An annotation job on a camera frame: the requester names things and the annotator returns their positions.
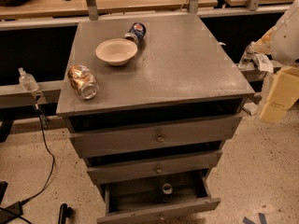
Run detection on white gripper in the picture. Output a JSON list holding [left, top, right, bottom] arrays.
[[252, 0, 299, 123]]

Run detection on silver redbull can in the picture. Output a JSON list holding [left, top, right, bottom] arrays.
[[162, 183, 173, 203]]

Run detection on grey wooden drawer cabinet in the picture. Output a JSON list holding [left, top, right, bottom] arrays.
[[55, 13, 256, 224]]

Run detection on blue pepsi can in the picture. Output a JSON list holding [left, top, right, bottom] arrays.
[[123, 22, 147, 45]]

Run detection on grey bottom drawer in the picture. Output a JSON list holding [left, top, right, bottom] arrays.
[[97, 171, 221, 224]]

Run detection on grey drawer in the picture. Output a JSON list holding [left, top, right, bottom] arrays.
[[97, 171, 221, 224], [70, 115, 241, 158], [87, 150, 222, 185]]

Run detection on grey middle drawer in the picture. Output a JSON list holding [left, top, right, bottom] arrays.
[[87, 150, 222, 185]]

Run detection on gold crushed can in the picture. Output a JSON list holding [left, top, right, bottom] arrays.
[[67, 64, 98, 100]]

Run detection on grey top drawer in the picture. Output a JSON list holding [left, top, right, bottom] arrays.
[[70, 115, 241, 158]]

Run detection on white paper packet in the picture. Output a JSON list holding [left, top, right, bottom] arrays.
[[252, 53, 274, 73]]

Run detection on clear plastic water bottle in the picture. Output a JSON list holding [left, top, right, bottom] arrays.
[[238, 42, 255, 69]]

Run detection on white block on floor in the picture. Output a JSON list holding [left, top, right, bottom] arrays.
[[243, 103, 258, 116]]

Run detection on blue tape marks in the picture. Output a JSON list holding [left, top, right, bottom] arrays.
[[242, 213, 268, 224]]

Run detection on white ceramic bowl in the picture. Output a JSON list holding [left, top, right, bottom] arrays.
[[95, 38, 138, 66]]

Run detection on wooden desk left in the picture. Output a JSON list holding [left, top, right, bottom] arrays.
[[0, 0, 219, 21]]

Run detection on clear sanitizer pump bottle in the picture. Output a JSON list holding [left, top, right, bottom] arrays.
[[19, 67, 39, 92]]

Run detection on black power adapter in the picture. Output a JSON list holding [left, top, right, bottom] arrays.
[[0, 202, 22, 224]]

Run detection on black power cable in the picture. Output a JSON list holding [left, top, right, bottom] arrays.
[[20, 91, 56, 205]]

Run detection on black handle on floor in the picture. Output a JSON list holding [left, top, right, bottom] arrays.
[[58, 203, 73, 224]]

